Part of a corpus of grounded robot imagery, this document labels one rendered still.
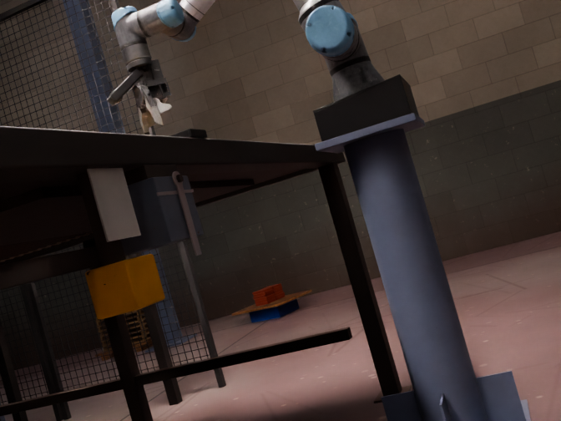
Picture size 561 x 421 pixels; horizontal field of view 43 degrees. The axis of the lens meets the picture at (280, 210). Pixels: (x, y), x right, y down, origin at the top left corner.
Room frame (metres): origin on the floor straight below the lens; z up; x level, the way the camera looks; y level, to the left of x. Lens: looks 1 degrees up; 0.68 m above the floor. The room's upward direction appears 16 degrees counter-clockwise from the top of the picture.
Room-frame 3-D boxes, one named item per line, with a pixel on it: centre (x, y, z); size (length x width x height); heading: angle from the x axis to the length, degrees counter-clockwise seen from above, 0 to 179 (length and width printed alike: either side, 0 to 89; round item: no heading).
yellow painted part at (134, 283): (1.16, 0.27, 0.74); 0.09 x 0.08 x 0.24; 160
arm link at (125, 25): (1.96, 0.26, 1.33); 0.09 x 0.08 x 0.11; 75
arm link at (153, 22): (1.95, 0.17, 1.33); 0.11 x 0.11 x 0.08; 75
